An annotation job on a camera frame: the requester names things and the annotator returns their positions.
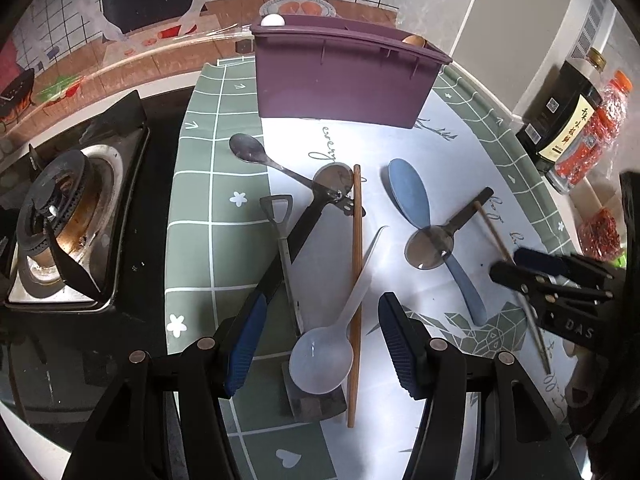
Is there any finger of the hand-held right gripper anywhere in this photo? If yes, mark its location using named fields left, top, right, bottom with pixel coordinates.
left=489, top=260, right=617, bottom=313
left=514, top=247, right=627, bottom=283

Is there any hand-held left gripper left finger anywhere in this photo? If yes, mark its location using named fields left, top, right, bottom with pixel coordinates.
left=62, top=290, right=268, bottom=480

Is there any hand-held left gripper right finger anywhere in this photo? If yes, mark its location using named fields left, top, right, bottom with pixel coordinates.
left=378, top=292, right=576, bottom=480

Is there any wooden chopstick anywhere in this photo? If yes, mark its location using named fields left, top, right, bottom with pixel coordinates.
left=346, top=163, right=364, bottom=429
left=472, top=200, right=552, bottom=375

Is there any white plastic spoon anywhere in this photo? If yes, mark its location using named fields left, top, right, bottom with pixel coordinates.
left=289, top=225, right=390, bottom=395

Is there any purple plastic utensil holder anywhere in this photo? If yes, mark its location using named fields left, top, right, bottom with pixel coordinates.
left=250, top=15, right=453, bottom=131

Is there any beige wooden object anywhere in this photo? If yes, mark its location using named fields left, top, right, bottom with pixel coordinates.
left=562, top=339, right=602, bottom=407

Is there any red chili flakes bag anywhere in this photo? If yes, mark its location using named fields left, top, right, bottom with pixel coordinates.
left=577, top=207, right=625, bottom=262

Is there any metal shovel shaped spoon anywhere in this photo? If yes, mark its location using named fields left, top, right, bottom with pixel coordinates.
left=259, top=194, right=347, bottom=424

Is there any orange cap chili bottle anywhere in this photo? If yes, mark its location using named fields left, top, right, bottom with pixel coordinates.
left=544, top=70, right=632, bottom=196

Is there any blue rice paddle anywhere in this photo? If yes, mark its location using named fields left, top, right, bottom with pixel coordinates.
left=386, top=158, right=488, bottom=327

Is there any green and white table mat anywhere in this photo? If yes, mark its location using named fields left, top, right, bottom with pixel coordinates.
left=164, top=57, right=583, bottom=480

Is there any dark soy sauce bottle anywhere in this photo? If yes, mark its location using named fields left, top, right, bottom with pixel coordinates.
left=515, top=47, right=608, bottom=177

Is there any round grey spoon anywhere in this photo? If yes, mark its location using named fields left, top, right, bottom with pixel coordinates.
left=312, top=161, right=354, bottom=195

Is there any black handled utensil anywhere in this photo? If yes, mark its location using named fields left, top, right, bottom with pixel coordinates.
left=250, top=185, right=368, bottom=311

